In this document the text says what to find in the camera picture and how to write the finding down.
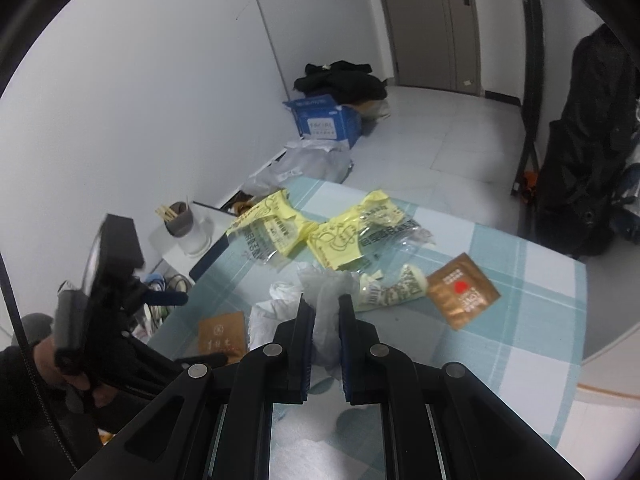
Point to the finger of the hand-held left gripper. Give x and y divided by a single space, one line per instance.
202 359
167 298

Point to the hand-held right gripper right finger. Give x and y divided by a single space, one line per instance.
345 360

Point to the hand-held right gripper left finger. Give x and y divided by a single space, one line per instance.
303 360

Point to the brown paper packet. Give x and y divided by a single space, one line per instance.
220 335

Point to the frosted plastic bag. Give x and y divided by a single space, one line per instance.
325 292

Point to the cream printed wrapper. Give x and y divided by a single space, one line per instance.
395 287

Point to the yellow snack wrapper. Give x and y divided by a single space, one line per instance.
340 240
270 220

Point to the brown sachet with red dot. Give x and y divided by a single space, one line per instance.
462 292

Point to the person's left forearm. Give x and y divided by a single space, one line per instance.
17 400

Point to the person's left hand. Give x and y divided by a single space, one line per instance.
49 362

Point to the green white tape roll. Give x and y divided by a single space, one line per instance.
161 316

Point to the white jar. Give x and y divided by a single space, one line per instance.
197 240

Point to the brown cup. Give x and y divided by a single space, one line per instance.
181 222

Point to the wooden chopsticks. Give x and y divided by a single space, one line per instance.
167 212

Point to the teal checked tablecloth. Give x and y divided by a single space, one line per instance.
500 360

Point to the grey plastic mailer bag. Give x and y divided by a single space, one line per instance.
310 165

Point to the blue cardboard box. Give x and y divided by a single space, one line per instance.
325 122

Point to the orange black tool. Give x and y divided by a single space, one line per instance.
529 187

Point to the black bag on floor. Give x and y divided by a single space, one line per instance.
345 82

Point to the black backpack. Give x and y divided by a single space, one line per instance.
585 150

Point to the beige door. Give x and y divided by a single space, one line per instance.
425 25

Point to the black metal frame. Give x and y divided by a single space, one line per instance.
530 85

